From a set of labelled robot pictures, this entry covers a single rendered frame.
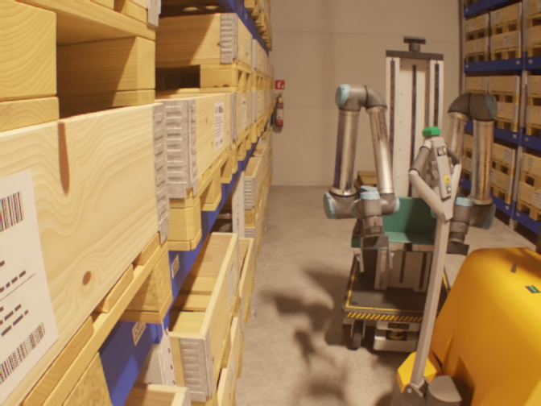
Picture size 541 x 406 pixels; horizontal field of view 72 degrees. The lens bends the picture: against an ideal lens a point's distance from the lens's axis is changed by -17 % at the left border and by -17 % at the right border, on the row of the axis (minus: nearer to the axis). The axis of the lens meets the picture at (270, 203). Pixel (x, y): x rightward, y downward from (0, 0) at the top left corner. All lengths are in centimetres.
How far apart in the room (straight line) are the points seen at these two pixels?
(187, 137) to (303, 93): 592
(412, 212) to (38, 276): 239
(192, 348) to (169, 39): 125
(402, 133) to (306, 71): 436
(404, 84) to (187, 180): 184
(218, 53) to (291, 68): 503
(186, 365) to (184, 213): 40
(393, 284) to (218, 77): 173
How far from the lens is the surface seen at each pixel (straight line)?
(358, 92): 222
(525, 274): 180
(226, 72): 181
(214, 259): 184
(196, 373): 115
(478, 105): 226
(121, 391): 75
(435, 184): 149
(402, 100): 259
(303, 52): 684
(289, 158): 690
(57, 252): 39
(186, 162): 95
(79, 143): 43
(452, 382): 185
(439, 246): 156
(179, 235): 100
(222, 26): 183
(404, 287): 286
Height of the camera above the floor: 154
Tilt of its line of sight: 15 degrees down
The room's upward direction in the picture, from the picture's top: straight up
